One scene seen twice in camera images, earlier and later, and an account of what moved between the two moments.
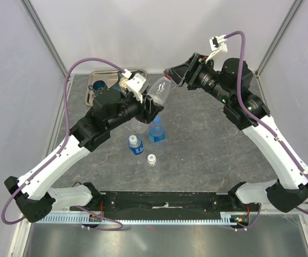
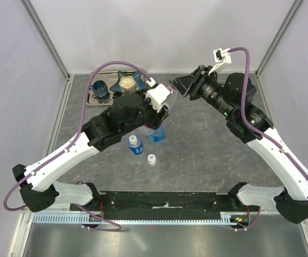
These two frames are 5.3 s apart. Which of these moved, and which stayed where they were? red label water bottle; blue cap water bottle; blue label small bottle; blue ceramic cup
Moved: red label water bottle
Stayed: blue cap water bottle; blue ceramic cup; blue label small bottle
